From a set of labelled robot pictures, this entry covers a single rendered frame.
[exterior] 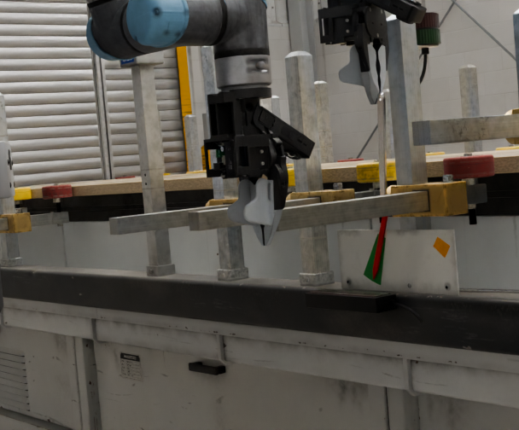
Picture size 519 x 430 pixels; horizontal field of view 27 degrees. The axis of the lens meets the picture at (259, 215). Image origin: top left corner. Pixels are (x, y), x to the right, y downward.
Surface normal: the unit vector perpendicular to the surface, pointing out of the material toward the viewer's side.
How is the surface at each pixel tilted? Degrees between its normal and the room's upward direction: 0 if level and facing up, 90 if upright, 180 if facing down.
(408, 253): 90
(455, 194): 90
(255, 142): 90
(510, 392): 90
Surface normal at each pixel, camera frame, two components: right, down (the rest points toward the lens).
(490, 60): -0.77, 0.10
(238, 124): 0.62, -0.01
